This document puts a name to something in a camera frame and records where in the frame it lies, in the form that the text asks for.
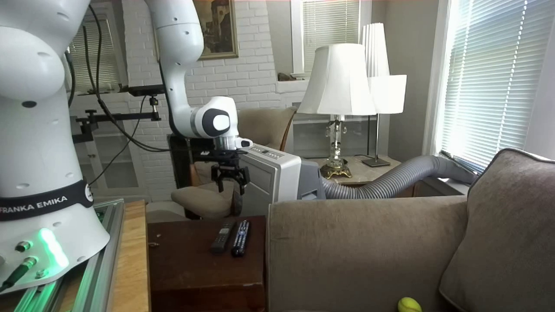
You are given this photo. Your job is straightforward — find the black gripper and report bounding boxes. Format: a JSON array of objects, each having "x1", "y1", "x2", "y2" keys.
[{"x1": 206, "y1": 151, "x2": 250, "y2": 194}]

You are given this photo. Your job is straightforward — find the black remote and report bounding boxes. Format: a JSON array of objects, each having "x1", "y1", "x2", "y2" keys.
[
  {"x1": 210, "y1": 225, "x2": 232, "y2": 253},
  {"x1": 231, "y1": 220, "x2": 250, "y2": 256}
]

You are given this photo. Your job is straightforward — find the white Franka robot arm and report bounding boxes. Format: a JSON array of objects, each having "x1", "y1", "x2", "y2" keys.
[{"x1": 0, "y1": 0, "x2": 251, "y2": 293}]

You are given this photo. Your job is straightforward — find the black remote on table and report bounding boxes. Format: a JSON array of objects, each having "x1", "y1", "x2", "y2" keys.
[{"x1": 231, "y1": 220, "x2": 250, "y2": 256}]

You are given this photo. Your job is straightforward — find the black fireplace screen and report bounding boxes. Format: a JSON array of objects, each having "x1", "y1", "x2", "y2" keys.
[{"x1": 166, "y1": 133, "x2": 222, "y2": 187}]

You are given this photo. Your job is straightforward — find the beige armchair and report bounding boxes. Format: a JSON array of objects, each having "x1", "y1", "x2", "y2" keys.
[{"x1": 172, "y1": 107, "x2": 295, "y2": 218}]

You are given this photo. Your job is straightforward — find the dark wooden side table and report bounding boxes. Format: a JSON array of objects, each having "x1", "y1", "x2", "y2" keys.
[{"x1": 147, "y1": 217, "x2": 267, "y2": 312}]

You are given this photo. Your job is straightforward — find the light wooden side table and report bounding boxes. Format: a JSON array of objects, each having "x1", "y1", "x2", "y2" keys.
[{"x1": 336, "y1": 156, "x2": 397, "y2": 185}]

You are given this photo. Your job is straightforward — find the brown fabric sofa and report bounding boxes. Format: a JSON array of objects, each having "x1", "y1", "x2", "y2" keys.
[{"x1": 265, "y1": 192, "x2": 468, "y2": 312}]

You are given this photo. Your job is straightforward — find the white shade table lamp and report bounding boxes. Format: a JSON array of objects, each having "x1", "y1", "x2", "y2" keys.
[{"x1": 298, "y1": 43, "x2": 375, "y2": 178}]

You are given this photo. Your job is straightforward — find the yellow tennis ball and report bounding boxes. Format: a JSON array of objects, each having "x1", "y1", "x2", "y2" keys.
[{"x1": 397, "y1": 296, "x2": 421, "y2": 312}]

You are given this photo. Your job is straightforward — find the brown sofa cushion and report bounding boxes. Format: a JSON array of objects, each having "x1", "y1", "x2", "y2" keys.
[{"x1": 439, "y1": 149, "x2": 555, "y2": 312}]

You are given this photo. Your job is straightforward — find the white window blinds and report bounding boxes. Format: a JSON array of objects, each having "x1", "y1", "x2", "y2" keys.
[{"x1": 440, "y1": 0, "x2": 555, "y2": 166}]

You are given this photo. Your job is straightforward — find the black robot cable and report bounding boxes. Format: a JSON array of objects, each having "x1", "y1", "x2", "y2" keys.
[{"x1": 62, "y1": 0, "x2": 175, "y2": 154}]

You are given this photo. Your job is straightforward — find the black camera on mount arm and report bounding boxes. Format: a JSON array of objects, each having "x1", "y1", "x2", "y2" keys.
[{"x1": 73, "y1": 85, "x2": 165, "y2": 142}]

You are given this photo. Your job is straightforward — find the framed wall picture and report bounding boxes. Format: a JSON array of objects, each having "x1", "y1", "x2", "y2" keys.
[{"x1": 192, "y1": 0, "x2": 238, "y2": 61}]

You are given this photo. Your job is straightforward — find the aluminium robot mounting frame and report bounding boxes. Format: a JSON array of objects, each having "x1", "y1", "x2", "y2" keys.
[{"x1": 0, "y1": 199, "x2": 125, "y2": 312}]

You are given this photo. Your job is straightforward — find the grey flexible exhaust hose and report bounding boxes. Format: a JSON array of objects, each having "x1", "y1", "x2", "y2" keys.
[{"x1": 316, "y1": 152, "x2": 479, "y2": 201}]

